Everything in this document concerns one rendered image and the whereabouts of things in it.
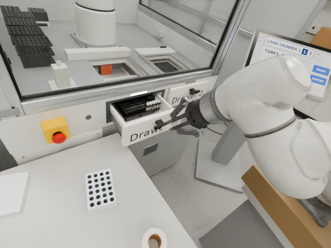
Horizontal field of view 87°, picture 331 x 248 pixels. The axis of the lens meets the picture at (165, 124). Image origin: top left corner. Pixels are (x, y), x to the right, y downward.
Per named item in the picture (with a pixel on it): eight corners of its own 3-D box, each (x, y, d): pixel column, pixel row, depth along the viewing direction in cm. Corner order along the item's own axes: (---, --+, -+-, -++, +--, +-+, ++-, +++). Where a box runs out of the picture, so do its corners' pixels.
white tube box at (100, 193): (116, 206, 56) (117, 201, 53) (88, 215, 52) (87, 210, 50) (110, 173, 64) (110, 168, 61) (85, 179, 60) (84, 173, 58)
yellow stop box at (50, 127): (71, 139, 61) (68, 125, 57) (48, 146, 57) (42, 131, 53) (67, 130, 64) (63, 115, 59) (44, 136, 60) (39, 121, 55)
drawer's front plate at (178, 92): (203, 97, 107) (210, 81, 99) (166, 108, 90) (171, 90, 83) (201, 95, 107) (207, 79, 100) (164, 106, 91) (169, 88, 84)
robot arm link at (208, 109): (231, 81, 44) (214, 90, 49) (208, 87, 39) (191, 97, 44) (244, 114, 44) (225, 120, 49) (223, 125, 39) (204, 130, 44)
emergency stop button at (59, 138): (68, 142, 58) (66, 134, 56) (54, 146, 56) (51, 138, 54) (65, 136, 60) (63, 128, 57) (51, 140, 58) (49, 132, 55)
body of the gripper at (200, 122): (224, 120, 48) (201, 127, 56) (213, 91, 48) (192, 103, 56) (207, 128, 44) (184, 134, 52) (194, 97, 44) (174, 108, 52)
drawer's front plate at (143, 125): (179, 125, 82) (185, 107, 75) (122, 147, 66) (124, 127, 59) (176, 123, 83) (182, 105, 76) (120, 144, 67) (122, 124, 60)
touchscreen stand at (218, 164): (242, 193, 158) (339, 104, 90) (194, 178, 159) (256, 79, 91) (236, 152, 195) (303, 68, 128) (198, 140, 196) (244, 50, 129)
